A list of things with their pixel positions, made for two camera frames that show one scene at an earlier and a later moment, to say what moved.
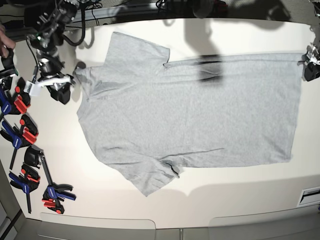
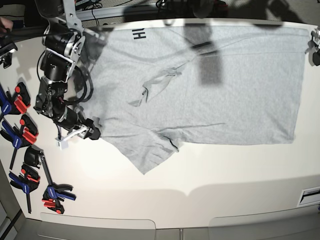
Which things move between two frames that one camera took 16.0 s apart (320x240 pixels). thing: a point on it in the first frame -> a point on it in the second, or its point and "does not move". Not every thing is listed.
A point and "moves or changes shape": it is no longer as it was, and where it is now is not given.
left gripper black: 312,71 -> 316,55
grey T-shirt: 155,117 moves or changes shape
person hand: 6,42 -> 7,23
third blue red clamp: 28,180 does not move
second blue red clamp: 26,134 does not move
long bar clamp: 34,156 does not move
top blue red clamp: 18,103 does not move
